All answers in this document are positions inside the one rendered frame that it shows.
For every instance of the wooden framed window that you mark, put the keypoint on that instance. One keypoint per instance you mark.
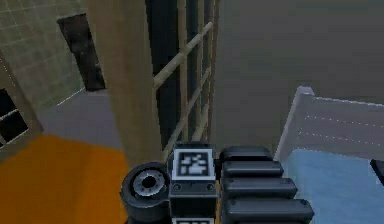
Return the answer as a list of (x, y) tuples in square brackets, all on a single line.
[(182, 66)]

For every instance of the black flat object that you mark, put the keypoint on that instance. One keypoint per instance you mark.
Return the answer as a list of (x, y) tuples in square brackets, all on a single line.
[(378, 170)]

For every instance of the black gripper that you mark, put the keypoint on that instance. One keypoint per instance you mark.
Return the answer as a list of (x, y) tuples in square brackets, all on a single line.
[(146, 200)]

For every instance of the black window with white bars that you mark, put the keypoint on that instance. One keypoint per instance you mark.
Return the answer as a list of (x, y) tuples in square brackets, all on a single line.
[(10, 123)]

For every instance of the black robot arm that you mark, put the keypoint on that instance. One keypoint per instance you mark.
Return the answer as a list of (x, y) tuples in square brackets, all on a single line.
[(253, 186)]

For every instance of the white bed with blue mattress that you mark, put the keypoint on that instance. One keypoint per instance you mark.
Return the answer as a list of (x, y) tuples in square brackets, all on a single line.
[(333, 180)]

